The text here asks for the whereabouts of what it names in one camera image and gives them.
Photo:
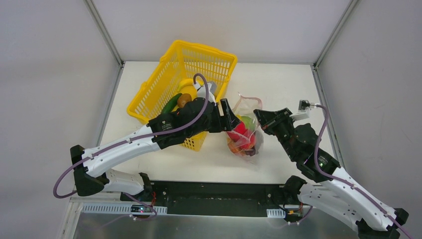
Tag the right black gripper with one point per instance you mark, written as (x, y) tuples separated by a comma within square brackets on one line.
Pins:
[(276, 121)]

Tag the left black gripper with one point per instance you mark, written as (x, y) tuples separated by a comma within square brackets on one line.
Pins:
[(218, 117)]

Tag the green cabbage toy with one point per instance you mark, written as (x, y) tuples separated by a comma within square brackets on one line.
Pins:
[(250, 123)]

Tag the red tomato toy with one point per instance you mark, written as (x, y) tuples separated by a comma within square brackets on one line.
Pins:
[(246, 143)]

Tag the clear pink-dotted zip bag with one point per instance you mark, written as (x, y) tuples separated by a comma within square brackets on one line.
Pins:
[(246, 106)]

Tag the yellow plastic basket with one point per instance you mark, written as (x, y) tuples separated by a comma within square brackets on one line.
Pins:
[(182, 60)]

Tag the purple grapes toy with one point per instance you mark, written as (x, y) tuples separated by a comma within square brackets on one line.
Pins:
[(250, 152)]

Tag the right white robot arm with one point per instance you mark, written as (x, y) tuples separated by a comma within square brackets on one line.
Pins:
[(341, 196)]

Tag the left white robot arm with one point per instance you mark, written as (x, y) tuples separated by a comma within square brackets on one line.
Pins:
[(93, 168)]

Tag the yellow banana toy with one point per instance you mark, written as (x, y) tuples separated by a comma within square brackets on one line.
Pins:
[(188, 82)]

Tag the green cucumber toy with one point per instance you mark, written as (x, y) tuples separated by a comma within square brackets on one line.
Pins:
[(171, 104)]

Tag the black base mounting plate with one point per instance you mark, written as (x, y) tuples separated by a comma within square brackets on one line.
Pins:
[(218, 199)]

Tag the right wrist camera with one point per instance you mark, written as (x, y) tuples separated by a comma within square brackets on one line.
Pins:
[(304, 109)]

